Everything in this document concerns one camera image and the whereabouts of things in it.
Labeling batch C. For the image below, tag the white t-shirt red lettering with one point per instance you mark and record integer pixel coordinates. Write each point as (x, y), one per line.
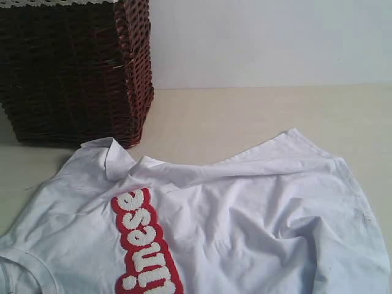
(282, 217)

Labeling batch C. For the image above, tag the brown wicker laundry basket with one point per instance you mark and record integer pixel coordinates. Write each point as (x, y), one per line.
(71, 74)

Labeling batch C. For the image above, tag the white lace cloth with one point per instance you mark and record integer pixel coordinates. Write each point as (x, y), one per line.
(7, 4)

